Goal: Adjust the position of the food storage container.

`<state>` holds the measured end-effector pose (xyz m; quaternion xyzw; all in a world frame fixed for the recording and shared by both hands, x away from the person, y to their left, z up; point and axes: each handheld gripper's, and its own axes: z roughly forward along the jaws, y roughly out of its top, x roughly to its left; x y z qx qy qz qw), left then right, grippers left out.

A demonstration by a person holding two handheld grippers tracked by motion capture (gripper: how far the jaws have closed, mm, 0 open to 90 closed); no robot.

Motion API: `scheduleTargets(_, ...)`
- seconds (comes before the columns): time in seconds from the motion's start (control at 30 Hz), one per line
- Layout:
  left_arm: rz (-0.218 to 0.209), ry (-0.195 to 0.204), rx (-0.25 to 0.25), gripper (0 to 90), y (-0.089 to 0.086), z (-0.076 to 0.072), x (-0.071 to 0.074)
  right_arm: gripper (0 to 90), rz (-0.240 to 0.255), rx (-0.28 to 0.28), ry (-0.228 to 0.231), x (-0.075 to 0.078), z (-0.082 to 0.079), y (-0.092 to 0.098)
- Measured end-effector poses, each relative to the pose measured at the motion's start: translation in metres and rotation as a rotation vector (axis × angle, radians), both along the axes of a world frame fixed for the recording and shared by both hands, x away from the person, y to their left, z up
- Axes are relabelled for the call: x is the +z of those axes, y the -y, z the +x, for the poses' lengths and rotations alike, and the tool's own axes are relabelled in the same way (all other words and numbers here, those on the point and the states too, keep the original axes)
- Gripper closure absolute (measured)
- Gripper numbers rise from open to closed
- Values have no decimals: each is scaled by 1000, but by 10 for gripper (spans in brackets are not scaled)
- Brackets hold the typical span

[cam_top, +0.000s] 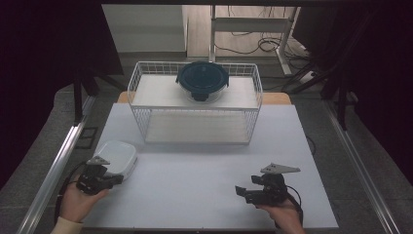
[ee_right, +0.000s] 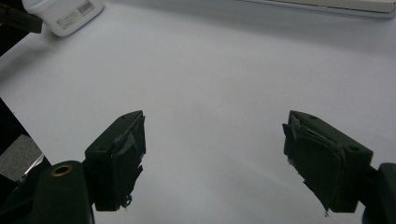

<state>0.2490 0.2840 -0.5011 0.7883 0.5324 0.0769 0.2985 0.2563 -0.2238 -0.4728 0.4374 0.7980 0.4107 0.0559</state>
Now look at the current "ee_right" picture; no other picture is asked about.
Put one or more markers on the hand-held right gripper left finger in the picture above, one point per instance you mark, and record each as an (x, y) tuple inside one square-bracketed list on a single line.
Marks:
[(118, 168)]

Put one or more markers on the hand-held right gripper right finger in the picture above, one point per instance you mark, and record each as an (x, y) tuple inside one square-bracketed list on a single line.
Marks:
[(323, 166)]

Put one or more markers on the white plastic bottle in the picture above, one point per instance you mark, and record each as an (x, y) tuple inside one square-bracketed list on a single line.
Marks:
[(63, 14)]

